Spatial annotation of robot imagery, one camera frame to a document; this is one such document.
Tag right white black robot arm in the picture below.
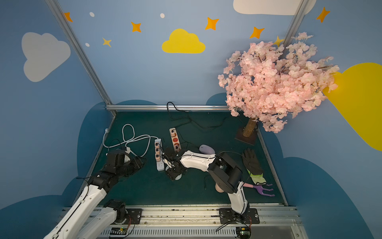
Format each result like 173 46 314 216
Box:
161 150 249 216

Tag pink purple garden rake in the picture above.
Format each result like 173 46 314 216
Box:
243 183 275 197

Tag beige wooden power strip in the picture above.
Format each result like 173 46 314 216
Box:
169 128 182 152

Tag pink cherry blossom tree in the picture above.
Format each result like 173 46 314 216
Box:
218 32 339 142

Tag green circuit board right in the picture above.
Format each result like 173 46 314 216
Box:
236 227 251 239

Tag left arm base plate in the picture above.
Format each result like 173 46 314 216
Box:
113 208 143 225

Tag black green work glove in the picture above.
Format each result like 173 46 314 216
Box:
242 148 267 185

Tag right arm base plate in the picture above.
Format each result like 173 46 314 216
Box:
218 208 260 225

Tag pink wireless mouse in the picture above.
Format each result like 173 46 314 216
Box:
215 184 224 193

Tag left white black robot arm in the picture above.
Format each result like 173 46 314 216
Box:
45 153 147 239

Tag black power cable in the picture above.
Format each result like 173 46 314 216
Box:
166 101 248 131

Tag purple wireless mouse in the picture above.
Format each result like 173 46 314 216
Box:
199 144 215 155

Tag green circuit board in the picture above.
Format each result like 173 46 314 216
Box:
236 227 251 239
108 228 129 239

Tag green circuit board left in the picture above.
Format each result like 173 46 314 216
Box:
108 228 129 239

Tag aluminium back frame bar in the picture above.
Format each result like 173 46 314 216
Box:
106 104 229 112

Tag white power strip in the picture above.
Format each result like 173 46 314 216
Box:
154 138 165 172

